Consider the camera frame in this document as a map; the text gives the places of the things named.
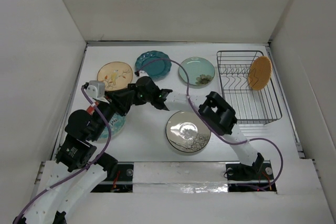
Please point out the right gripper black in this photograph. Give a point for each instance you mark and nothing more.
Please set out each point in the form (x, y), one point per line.
(136, 102)

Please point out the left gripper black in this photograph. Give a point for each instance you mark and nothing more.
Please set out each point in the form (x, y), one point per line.
(121, 99)

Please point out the white blue pattern plate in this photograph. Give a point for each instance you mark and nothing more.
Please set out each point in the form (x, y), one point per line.
(116, 124)

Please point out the beige bird plate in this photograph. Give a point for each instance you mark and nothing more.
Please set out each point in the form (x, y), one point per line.
(115, 75)

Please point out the dark teal scalloped plate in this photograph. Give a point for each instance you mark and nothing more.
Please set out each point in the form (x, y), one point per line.
(155, 63)

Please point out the light blue flower plate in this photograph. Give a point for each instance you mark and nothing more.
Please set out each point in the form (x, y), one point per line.
(198, 70)

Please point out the grey tree pattern plate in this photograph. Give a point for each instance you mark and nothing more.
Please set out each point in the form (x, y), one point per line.
(186, 132)

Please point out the orange woven plate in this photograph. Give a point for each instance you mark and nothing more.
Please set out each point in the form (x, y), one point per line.
(259, 73)

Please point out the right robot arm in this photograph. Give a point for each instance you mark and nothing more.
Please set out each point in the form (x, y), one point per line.
(211, 109)

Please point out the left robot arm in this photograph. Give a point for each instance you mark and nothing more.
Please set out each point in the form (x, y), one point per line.
(78, 168)

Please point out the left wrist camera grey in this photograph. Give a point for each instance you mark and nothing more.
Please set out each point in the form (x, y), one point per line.
(95, 89)

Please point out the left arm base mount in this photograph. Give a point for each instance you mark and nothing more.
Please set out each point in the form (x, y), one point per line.
(120, 182)

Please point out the black wire dish rack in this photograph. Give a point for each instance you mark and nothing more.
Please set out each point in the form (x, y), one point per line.
(251, 106)

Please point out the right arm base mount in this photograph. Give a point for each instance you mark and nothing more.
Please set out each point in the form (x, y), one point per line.
(243, 180)

